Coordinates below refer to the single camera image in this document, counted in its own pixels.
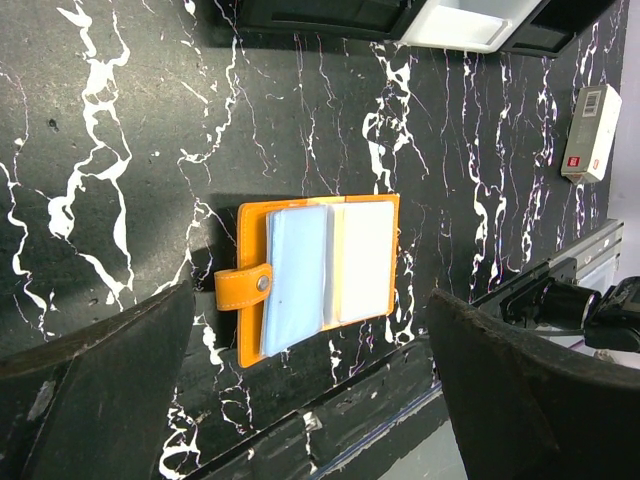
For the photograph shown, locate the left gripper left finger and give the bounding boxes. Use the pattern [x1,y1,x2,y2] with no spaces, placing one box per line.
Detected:
[1,282,195,479]

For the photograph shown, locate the left black card bin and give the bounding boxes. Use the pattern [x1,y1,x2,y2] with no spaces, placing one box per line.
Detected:
[214,0,425,41]

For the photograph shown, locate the aluminium table frame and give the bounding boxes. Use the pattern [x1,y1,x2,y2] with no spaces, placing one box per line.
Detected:
[548,219,624,292]

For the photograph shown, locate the black card bin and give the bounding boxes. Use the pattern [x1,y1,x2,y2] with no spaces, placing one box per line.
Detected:
[499,0,615,59]
[214,0,425,41]

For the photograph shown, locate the white middle card bin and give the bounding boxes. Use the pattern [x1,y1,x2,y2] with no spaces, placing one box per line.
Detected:
[400,0,540,53]

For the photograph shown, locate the small white red box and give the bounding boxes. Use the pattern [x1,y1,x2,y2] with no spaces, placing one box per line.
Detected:
[561,84,622,185]

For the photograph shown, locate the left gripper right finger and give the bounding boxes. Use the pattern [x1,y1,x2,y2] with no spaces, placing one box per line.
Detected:
[427,289,639,479]

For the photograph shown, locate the orange leather card holder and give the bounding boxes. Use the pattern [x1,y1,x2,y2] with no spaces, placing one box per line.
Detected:
[214,193,400,368]

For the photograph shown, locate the right black card bin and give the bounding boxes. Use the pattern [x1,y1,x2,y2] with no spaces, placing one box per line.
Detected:
[499,0,615,59]

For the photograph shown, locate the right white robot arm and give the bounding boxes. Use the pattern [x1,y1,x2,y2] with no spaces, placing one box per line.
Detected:
[499,276,639,353]

